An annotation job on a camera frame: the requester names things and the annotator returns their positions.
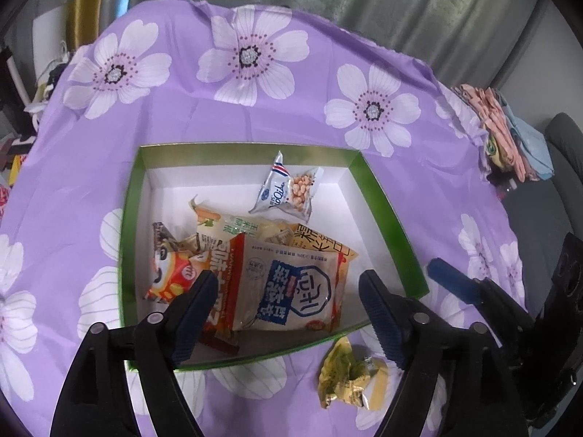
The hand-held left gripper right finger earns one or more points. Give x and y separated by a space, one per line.
382 314

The grey sofa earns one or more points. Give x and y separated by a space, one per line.
546 218

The pale yellow corn snack packet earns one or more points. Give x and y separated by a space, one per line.
227 225

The red snack packet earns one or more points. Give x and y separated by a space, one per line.
223 343

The orange cartoon snack packet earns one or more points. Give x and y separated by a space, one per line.
173 277

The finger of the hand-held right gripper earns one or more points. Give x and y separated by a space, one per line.
455 280

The purple floral cloth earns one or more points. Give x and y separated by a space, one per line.
273 114

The pile of folded clothes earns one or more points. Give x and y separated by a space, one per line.
501 132

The grey-white peanut packet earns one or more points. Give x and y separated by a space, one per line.
278 191

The green cardboard box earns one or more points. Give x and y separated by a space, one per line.
173 191

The gold patterned curtain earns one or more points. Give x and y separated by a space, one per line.
86 4

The orange rice cake packet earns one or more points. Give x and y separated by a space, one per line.
319 243

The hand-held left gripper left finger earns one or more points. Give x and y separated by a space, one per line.
196 309

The grey curtain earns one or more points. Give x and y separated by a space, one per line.
410 9

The dark printed snack packet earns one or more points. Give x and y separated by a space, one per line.
166 239

